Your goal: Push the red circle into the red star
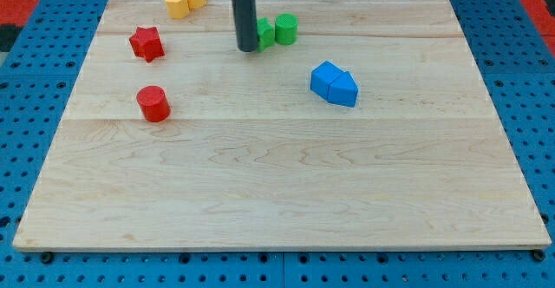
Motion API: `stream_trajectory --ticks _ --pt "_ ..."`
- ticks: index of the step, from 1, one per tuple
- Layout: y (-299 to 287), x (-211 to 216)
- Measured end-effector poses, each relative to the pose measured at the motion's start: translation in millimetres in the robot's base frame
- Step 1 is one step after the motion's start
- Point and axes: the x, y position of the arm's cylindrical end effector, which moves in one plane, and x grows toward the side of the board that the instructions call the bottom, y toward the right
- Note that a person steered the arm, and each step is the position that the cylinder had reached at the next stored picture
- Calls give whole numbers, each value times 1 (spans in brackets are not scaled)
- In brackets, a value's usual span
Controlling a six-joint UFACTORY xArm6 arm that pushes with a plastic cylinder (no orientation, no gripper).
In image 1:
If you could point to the blue pentagon block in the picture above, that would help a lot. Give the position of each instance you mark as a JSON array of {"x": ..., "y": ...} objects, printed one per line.
[{"x": 343, "y": 90}]

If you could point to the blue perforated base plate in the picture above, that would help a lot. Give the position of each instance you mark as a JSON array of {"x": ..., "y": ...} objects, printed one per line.
[{"x": 42, "y": 66}]

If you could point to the red cylinder block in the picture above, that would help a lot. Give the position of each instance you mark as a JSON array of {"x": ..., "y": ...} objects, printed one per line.
[{"x": 153, "y": 103}]

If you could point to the wooden board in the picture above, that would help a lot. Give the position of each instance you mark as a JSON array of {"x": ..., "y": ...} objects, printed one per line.
[{"x": 250, "y": 159}]

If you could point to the yellow hexagon block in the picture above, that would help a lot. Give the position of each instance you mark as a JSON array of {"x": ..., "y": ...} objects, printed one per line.
[{"x": 177, "y": 9}]

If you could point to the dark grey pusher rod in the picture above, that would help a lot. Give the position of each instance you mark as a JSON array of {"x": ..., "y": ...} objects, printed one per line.
[{"x": 245, "y": 20}]

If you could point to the green cylinder block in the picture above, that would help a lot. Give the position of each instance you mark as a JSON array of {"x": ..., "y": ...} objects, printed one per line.
[{"x": 286, "y": 25}]

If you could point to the red star block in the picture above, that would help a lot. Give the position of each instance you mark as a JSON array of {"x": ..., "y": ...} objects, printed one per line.
[{"x": 146, "y": 43}]

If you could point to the green star block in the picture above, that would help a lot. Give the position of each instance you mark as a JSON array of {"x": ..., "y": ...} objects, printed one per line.
[{"x": 266, "y": 34}]

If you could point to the blue cube block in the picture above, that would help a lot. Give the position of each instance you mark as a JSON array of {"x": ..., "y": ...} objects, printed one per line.
[{"x": 321, "y": 78}]

